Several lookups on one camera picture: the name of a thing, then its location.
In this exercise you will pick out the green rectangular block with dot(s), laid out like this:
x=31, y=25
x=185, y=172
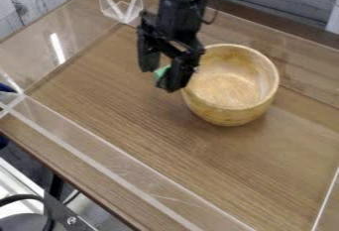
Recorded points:
x=160, y=71

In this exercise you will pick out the black metal bracket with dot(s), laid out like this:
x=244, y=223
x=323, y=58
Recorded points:
x=60, y=216

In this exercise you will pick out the black table leg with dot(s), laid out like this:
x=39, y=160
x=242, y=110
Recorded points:
x=56, y=187

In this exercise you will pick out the clear acrylic tray wall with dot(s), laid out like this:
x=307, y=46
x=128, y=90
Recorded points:
x=125, y=142

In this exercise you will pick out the light brown wooden bowl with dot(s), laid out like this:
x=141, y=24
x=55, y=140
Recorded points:
x=234, y=88

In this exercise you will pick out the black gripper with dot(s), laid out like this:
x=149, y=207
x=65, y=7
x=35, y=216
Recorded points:
x=169, y=33

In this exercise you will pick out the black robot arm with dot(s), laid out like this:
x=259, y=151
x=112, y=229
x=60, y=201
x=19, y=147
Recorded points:
x=169, y=33

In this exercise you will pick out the blue object at left edge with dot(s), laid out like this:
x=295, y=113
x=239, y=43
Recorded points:
x=7, y=88

